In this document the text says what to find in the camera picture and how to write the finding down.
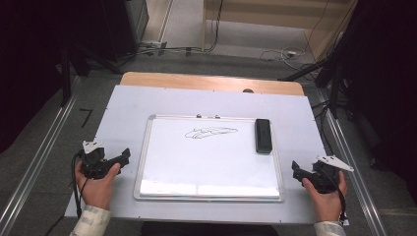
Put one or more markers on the person's dark clothing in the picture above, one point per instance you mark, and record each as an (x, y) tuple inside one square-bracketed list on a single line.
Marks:
[(209, 230)]

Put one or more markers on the light wooden shelf unit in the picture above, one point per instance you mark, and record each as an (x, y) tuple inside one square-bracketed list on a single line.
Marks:
[(262, 13)]

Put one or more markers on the black whiteboard eraser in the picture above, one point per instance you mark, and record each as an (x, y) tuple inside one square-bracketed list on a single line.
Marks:
[(263, 136)]

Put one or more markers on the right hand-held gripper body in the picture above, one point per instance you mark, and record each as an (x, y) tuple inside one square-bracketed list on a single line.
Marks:
[(326, 177)]

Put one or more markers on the wooden table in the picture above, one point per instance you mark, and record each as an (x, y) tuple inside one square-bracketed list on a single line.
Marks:
[(196, 81)]

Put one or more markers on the person's left hand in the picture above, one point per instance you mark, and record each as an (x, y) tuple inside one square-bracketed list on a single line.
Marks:
[(96, 191)]

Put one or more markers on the black cabinet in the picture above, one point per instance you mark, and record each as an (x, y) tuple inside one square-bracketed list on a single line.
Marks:
[(124, 26)]

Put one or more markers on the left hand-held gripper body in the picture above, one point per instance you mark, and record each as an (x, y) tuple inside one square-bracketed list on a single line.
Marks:
[(93, 160)]

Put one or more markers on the black metal stand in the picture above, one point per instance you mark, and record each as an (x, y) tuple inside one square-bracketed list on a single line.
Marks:
[(66, 75), (334, 88)]

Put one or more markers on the aluminium floor rail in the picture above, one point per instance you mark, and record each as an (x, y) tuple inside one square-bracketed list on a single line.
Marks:
[(354, 183), (42, 154)]

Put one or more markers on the large white table sheet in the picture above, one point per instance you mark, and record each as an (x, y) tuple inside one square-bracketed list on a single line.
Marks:
[(128, 108)]

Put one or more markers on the small dark round knob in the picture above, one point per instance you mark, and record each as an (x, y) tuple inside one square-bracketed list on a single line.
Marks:
[(248, 90)]

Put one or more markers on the person's right hand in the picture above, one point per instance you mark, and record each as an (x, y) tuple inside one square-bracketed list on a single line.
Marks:
[(326, 205)]

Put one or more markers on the metal framed whiteboard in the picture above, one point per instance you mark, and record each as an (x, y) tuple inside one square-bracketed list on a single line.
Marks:
[(203, 167)]

